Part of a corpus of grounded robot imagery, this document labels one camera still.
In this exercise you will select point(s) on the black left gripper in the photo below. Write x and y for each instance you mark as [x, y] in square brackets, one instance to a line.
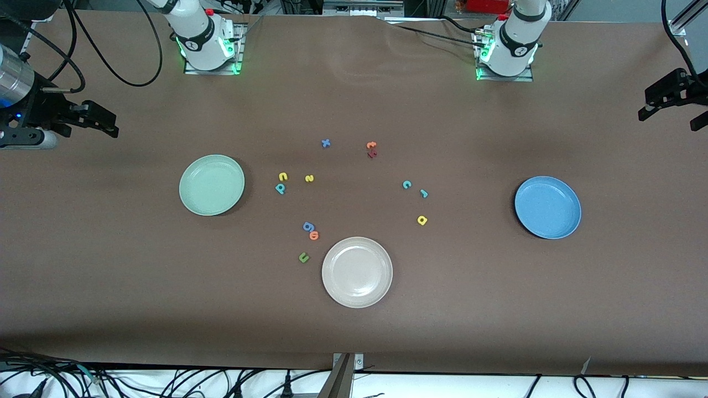
[678, 84]

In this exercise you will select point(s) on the small white paper tag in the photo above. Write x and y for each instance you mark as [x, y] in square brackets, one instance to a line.
[586, 366]

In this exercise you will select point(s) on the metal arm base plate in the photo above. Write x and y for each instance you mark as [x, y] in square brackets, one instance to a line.
[239, 50]
[525, 79]

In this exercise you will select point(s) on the beige plate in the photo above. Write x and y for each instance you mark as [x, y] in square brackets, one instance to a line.
[357, 272]

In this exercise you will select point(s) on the metal bracket plate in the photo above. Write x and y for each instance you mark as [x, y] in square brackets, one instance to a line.
[358, 362]

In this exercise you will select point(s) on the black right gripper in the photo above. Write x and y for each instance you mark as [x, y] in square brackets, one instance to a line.
[44, 108]

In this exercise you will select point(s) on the red box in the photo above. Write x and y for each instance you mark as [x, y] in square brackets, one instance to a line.
[487, 5]

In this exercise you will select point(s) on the blue plate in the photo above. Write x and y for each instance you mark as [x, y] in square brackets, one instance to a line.
[547, 207]

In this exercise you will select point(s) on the grey metal post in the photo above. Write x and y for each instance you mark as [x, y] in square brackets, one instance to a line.
[337, 381]

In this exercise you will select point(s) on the black power plug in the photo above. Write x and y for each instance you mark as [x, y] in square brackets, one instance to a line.
[287, 387]

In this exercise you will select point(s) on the light green plate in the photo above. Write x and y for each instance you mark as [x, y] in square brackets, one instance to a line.
[212, 185]

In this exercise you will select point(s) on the silver equipment box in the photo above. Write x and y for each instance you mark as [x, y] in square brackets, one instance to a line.
[362, 6]

